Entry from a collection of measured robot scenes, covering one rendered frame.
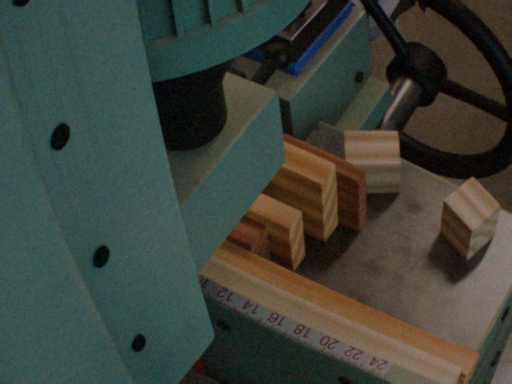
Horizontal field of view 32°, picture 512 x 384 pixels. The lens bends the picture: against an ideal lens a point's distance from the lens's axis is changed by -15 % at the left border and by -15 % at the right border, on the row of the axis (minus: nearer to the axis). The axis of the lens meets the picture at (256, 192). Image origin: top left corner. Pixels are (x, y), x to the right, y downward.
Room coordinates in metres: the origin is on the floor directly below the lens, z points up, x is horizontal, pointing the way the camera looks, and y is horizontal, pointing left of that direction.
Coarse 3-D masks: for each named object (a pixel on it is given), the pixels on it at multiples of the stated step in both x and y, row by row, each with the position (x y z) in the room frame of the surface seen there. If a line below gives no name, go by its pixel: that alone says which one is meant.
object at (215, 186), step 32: (256, 96) 0.42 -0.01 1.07; (224, 128) 0.40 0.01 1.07; (256, 128) 0.41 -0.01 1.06; (192, 160) 0.38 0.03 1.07; (224, 160) 0.38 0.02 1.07; (256, 160) 0.40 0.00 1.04; (192, 192) 0.36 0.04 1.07; (224, 192) 0.38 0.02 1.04; (256, 192) 0.40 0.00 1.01; (192, 224) 0.35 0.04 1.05; (224, 224) 0.37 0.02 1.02
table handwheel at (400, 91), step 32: (416, 0) 0.66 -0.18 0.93; (448, 0) 0.64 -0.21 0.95; (384, 32) 0.69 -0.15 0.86; (480, 32) 0.61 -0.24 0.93; (416, 64) 0.66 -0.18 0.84; (416, 96) 0.63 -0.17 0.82; (480, 96) 0.62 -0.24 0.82; (384, 128) 0.59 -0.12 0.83; (416, 160) 0.66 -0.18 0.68; (448, 160) 0.64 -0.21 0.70; (480, 160) 0.61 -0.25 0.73
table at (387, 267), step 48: (384, 96) 0.59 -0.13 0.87; (336, 144) 0.52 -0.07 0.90; (432, 192) 0.46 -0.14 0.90; (336, 240) 0.43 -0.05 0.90; (384, 240) 0.42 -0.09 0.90; (432, 240) 0.41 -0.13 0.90; (336, 288) 0.38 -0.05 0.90; (384, 288) 0.38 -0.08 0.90; (432, 288) 0.37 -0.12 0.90; (480, 288) 0.36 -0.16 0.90; (480, 336) 0.31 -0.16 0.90
